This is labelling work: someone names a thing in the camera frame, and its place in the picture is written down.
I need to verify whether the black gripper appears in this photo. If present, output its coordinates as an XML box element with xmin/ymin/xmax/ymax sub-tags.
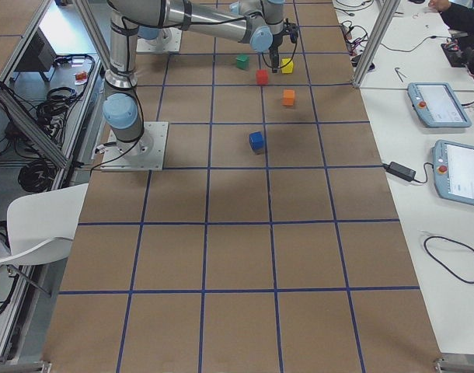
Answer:
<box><xmin>269</xmin><ymin>33</ymin><xmax>284</xmax><ymax>73</ymax></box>

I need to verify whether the red wooden block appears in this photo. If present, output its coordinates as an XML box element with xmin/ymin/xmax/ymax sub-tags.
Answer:
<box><xmin>255</xmin><ymin>69</ymin><xmax>269</xmax><ymax>85</ymax></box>

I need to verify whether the yellow wooden block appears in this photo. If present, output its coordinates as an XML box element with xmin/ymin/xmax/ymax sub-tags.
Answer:
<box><xmin>281</xmin><ymin>58</ymin><xmax>294</xmax><ymax>75</ymax></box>

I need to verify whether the green wooden block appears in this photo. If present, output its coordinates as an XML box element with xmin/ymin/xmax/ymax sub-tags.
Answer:
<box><xmin>235</xmin><ymin>54</ymin><xmax>249</xmax><ymax>71</ymax></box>

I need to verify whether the orange wooden block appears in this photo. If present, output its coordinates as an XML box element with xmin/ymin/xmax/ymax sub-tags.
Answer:
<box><xmin>282</xmin><ymin>89</ymin><xmax>295</xmax><ymax>107</ymax></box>

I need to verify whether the blue wooden block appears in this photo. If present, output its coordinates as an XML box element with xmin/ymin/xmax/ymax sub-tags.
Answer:
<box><xmin>249</xmin><ymin>131</ymin><xmax>265</xmax><ymax>153</ymax></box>

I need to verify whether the person's hand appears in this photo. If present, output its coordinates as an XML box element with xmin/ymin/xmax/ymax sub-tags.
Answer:
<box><xmin>428</xmin><ymin>0</ymin><xmax>451</xmax><ymax>12</ymax></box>

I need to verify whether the metal allen key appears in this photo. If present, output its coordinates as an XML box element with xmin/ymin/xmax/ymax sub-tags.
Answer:
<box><xmin>394</xmin><ymin>67</ymin><xmax>406</xmax><ymax>82</ymax></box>

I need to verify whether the black power adapter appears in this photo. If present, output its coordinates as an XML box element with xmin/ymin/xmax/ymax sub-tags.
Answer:
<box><xmin>383</xmin><ymin>162</ymin><xmax>416</xmax><ymax>182</ymax></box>

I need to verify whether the far blue teach pendant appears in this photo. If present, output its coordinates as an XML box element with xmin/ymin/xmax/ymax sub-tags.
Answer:
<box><xmin>407</xmin><ymin>82</ymin><xmax>472</xmax><ymax>128</ymax></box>

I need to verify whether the blue teach pendant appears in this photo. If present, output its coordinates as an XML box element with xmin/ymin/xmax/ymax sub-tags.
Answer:
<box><xmin>432</xmin><ymin>140</ymin><xmax>474</xmax><ymax>206</ymax></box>
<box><xmin>407</xmin><ymin>82</ymin><xmax>472</xmax><ymax>128</ymax></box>

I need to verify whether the brown grid paper mat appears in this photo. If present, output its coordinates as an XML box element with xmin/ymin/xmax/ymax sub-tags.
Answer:
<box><xmin>43</xmin><ymin>1</ymin><xmax>440</xmax><ymax>372</ymax></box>

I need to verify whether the black electronic device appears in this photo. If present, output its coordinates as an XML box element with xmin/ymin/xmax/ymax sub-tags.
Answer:
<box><xmin>441</xmin><ymin>40</ymin><xmax>474</xmax><ymax>75</ymax></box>

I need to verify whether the orange snack packet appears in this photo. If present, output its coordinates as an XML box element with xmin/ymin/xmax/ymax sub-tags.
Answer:
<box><xmin>75</xmin><ymin>71</ymin><xmax>88</xmax><ymax>82</ymax></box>

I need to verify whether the near blue teach pendant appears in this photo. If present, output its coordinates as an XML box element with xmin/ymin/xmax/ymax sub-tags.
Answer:
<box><xmin>432</xmin><ymin>140</ymin><xmax>474</xmax><ymax>206</ymax></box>

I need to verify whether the white chair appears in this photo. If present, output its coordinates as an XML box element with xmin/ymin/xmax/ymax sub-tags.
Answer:
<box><xmin>0</xmin><ymin>183</ymin><xmax>89</xmax><ymax>266</ymax></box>

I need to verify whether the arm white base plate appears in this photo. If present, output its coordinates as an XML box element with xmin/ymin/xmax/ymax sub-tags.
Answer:
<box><xmin>136</xmin><ymin>27</ymin><xmax>182</xmax><ymax>54</ymax></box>
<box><xmin>99</xmin><ymin>121</ymin><xmax>169</xmax><ymax>172</ymax></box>

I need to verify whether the aluminium frame post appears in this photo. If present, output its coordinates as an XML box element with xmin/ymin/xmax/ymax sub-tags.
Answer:
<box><xmin>352</xmin><ymin>0</ymin><xmax>400</xmax><ymax>88</ymax></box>

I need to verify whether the black coiled cable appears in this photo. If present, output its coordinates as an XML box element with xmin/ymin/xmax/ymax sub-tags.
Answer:
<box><xmin>17</xmin><ymin>158</ymin><xmax>59</xmax><ymax>193</ymax></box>

